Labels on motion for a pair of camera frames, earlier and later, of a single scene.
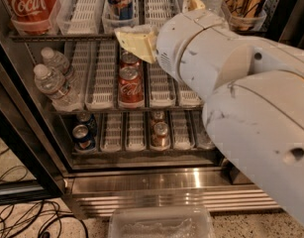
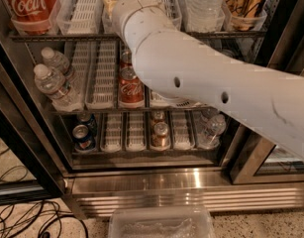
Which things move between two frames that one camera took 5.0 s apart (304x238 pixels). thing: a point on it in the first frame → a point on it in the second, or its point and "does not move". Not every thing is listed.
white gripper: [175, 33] → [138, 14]
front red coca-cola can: [131, 87] does not move
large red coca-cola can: [31, 6] does not move
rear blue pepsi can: [89, 119] does not move
